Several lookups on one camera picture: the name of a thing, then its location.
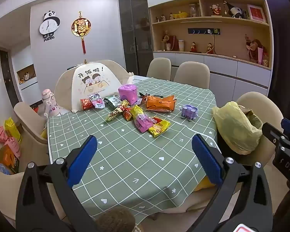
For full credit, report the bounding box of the glass jar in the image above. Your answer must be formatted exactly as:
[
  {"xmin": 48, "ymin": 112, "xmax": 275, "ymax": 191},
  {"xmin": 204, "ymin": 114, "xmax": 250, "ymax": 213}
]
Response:
[{"xmin": 189, "ymin": 3, "xmax": 200, "ymax": 18}]

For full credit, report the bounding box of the yellow floor bag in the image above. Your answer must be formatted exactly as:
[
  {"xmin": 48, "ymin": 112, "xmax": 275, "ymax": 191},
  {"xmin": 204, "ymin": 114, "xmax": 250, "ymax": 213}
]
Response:
[{"xmin": 4, "ymin": 117, "xmax": 22, "ymax": 142}]

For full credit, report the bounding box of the printed mesh food cover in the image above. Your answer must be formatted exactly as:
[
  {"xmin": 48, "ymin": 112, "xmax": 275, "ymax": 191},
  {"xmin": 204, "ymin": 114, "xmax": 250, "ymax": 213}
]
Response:
[{"xmin": 54, "ymin": 58, "xmax": 134, "ymax": 113}]

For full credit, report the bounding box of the red orange wrapper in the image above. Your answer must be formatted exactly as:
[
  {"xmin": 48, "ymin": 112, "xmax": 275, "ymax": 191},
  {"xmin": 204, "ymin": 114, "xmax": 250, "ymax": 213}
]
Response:
[{"xmin": 123, "ymin": 107, "xmax": 133, "ymax": 122}]

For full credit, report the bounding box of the pink and black wrapper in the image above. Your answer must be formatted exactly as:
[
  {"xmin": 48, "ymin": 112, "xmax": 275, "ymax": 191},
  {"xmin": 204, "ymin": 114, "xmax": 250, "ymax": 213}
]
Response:
[{"xmin": 90, "ymin": 94, "xmax": 105, "ymax": 109}]

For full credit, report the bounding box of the dried flower decoration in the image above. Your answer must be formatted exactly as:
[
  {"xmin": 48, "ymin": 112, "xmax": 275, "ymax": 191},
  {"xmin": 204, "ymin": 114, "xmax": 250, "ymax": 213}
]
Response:
[{"xmin": 162, "ymin": 31, "xmax": 178, "ymax": 52}]

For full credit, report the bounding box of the red candy wrapper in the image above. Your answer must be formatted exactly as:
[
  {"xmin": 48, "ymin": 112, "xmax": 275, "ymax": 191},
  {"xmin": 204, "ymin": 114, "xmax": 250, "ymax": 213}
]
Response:
[{"xmin": 148, "ymin": 116, "xmax": 163, "ymax": 126}]

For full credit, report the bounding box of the orange snack packet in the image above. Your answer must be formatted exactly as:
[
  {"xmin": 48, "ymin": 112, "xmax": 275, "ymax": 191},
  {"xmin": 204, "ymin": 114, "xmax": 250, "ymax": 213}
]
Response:
[{"xmin": 142, "ymin": 95, "xmax": 177, "ymax": 112}]

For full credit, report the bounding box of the black power strip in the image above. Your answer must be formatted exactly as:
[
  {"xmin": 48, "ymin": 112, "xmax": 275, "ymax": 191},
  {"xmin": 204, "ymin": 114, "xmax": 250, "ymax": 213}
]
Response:
[{"xmin": 188, "ymin": 28, "xmax": 221, "ymax": 35}]

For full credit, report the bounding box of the brown crumpled paper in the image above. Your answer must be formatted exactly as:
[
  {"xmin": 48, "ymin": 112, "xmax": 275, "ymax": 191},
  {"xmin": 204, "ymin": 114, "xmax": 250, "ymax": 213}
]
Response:
[{"xmin": 239, "ymin": 105, "xmax": 263, "ymax": 130}]

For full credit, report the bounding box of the red gold knot ornament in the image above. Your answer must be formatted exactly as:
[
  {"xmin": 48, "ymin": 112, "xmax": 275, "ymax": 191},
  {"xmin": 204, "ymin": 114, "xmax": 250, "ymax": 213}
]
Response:
[{"xmin": 71, "ymin": 11, "xmax": 91, "ymax": 55}]

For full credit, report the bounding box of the red white figure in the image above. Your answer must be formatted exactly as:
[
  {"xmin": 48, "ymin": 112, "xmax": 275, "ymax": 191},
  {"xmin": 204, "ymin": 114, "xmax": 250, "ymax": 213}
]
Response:
[{"xmin": 210, "ymin": 3, "xmax": 223, "ymax": 17}]

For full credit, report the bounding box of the purple toy carriage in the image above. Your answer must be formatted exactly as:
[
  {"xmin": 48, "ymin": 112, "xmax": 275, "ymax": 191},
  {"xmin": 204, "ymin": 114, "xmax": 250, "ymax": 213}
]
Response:
[{"xmin": 180, "ymin": 104, "xmax": 199, "ymax": 122}]

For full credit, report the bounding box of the dark door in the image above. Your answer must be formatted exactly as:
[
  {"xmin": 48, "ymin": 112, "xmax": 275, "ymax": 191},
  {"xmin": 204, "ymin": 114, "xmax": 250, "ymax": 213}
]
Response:
[{"xmin": 0, "ymin": 47, "xmax": 20, "ymax": 109}]

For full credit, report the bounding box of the yellow toy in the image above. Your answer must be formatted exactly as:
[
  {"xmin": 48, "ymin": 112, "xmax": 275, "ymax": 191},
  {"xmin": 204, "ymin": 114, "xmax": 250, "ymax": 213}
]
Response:
[{"xmin": 171, "ymin": 11, "xmax": 188, "ymax": 20}]

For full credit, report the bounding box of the red framed picture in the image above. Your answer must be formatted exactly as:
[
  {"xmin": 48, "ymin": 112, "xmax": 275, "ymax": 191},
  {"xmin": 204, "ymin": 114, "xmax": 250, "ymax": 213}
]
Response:
[{"xmin": 247, "ymin": 4, "xmax": 267, "ymax": 23}]

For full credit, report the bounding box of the yellow seat cushion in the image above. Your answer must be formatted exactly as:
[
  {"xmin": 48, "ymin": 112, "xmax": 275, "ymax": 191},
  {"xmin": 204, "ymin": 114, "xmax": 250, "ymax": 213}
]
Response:
[{"xmin": 196, "ymin": 175, "xmax": 217, "ymax": 191}]

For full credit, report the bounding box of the dark glass cabinet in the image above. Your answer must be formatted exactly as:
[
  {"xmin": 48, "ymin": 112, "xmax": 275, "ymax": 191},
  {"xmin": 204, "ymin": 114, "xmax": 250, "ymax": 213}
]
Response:
[{"xmin": 118, "ymin": 0, "xmax": 154, "ymax": 76}]

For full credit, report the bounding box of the pink snack wrapper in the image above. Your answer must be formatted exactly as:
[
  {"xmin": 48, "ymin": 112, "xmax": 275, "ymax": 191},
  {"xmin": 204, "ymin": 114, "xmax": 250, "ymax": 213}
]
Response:
[{"xmin": 133, "ymin": 113, "xmax": 154, "ymax": 133}]

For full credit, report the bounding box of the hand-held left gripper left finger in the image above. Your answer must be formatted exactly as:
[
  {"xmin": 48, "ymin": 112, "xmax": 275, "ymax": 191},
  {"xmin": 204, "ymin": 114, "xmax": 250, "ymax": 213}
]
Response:
[{"xmin": 16, "ymin": 135, "xmax": 98, "ymax": 232}]

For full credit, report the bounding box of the pink water bottle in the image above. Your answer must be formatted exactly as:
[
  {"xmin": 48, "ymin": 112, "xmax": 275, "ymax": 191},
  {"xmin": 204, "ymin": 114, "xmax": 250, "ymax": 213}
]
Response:
[{"xmin": 41, "ymin": 89, "xmax": 62, "ymax": 119}]

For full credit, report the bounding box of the beige dining chair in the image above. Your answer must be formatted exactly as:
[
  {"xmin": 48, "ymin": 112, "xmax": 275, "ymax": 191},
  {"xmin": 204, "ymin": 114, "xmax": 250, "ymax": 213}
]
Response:
[
  {"xmin": 173, "ymin": 61, "xmax": 211, "ymax": 90},
  {"xmin": 133, "ymin": 174, "xmax": 235, "ymax": 225},
  {"xmin": 13, "ymin": 101, "xmax": 51, "ymax": 165},
  {"xmin": 222, "ymin": 91, "xmax": 284, "ymax": 174},
  {"xmin": 147, "ymin": 57, "xmax": 172, "ymax": 81},
  {"xmin": 0, "ymin": 165, "xmax": 68, "ymax": 225}
]

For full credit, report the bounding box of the yellow snack wrapper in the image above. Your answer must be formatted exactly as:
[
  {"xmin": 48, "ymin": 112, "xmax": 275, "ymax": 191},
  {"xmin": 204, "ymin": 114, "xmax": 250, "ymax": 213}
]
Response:
[{"xmin": 148, "ymin": 120, "xmax": 171, "ymax": 138}]

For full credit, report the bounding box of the wooden wall shelf unit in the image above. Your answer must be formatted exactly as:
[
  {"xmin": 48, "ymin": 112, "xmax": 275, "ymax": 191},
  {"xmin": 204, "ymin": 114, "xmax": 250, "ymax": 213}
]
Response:
[{"xmin": 148, "ymin": 0, "xmax": 273, "ymax": 70}]

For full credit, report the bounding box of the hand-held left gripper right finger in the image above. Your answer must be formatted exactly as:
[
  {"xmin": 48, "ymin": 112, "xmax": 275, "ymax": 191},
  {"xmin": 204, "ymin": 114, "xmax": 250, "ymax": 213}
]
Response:
[{"xmin": 191, "ymin": 133, "xmax": 273, "ymax": 232}]

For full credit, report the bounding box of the blue floor bag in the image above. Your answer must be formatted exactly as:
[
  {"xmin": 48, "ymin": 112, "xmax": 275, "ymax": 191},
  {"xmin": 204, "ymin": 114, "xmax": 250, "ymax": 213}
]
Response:
[{"xmin": 0, "ymin": 162, "xmax": 11, "ymax": 176}]

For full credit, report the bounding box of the pink plastic box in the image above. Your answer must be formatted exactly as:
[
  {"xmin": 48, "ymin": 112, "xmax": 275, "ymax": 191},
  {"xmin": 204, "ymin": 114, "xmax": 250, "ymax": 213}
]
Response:
[{"xmin": 118, "ymin": 83, "xmax": 139, "ymax": 105}]

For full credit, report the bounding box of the white sideboard cabinet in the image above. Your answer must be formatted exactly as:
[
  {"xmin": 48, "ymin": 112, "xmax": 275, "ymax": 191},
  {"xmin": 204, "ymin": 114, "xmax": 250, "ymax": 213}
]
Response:
[{"xmin": 153, "ymin": 51, "xmax": 272, "ymax": 97}]

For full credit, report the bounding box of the green checked tablecloth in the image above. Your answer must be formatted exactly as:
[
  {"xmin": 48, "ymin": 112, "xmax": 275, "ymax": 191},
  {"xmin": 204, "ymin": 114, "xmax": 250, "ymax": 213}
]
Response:
[{"xmin": 47, "ymin": 77, "xmax": 223, "ymax": 220}]

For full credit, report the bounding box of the panda wall clock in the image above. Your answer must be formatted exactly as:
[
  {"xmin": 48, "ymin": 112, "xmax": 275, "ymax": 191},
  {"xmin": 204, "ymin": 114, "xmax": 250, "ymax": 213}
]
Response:
[{"xmin": 39, "ymin": 10, "xmax": 61, "ymax": 43}]

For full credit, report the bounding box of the green snack wrapper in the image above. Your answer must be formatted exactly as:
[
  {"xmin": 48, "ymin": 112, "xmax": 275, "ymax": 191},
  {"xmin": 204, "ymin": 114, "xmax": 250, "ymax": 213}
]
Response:
[{"xmin": 103, "ymin": 95, "xmax": 122, "ymax": 108}]

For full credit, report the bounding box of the red snack packet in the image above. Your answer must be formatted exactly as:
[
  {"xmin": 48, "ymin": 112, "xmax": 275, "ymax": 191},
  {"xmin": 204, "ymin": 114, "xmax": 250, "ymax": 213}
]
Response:
[{"xmin": 80, "ymin": 98, "xmax": 94, "ymax": 110}]

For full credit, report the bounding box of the gold and green wrapper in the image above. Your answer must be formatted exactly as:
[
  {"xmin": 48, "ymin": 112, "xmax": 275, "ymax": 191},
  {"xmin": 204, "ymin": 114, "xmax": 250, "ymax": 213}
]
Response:
[{"xmin": 105, "ymin": 100, "xmax": 130, "ymax": 122}]

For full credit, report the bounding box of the black ribbon clip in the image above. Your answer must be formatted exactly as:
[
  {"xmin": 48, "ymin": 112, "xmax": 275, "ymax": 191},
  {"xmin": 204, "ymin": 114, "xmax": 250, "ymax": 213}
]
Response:
[{"xmin": 138, "ymin": 92, "xmax": 165, "ymax": 99}]

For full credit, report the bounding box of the brown doll decoration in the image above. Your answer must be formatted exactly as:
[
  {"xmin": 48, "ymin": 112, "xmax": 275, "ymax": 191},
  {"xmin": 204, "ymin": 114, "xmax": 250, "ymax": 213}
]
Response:
[{"xmin": 245, "ymin": 34, "xmax": 265, "ymax": 63}]

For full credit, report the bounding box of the panda plush toy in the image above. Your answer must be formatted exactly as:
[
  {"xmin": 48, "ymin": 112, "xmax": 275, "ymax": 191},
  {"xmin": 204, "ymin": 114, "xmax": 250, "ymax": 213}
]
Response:
[{"xmin": 223, "ymin": 0, "xmax": 247, "ymax": 19}]

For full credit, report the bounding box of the yellow plastic bag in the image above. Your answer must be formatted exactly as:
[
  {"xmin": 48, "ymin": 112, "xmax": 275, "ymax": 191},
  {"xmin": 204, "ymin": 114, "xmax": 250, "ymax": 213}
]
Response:
[{"xmin": 212, "ymin": 101, "xmax": 264, "ymax": 155}]

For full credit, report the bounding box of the wall niche with ornaments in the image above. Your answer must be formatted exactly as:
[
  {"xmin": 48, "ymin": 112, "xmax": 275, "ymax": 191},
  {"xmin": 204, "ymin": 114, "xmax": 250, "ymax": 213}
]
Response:
[{"xmin": 16, "ymin": 64, "xmax": 37, "ymax": 85}]

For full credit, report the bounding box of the pink floor bag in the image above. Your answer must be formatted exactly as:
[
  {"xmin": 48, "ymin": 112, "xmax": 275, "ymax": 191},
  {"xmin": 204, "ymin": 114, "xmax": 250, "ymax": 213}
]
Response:
[
  {"xmin": 0, "ymin": 126, "xmax": 9, "ymax": 143},
  {"xmin": 4, "ymin": 136, "xmax": 22, "ymax": 159}
]

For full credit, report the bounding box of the yellow green wrapper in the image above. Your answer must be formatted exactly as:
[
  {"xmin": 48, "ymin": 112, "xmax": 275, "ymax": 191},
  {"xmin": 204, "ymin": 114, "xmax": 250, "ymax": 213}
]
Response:
[{"xmin": 130, "ymin": 105, "xmax": 145, "ymax": 121}]

